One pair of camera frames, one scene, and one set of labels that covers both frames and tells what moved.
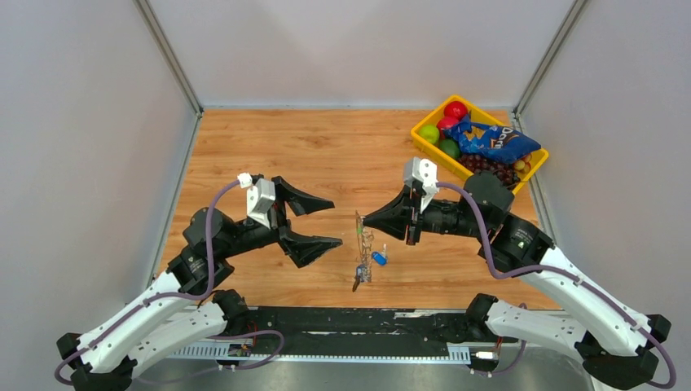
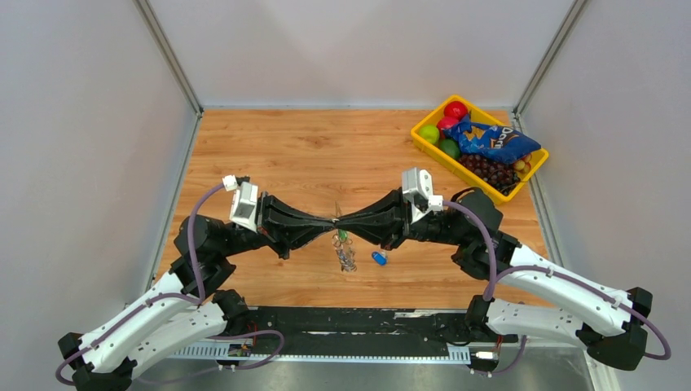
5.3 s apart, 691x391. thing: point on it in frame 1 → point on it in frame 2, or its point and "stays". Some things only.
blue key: [380, 258] stays
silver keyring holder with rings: [364, 241] → [347, 256]
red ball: [455, 109] stays
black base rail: [363, 328] stays
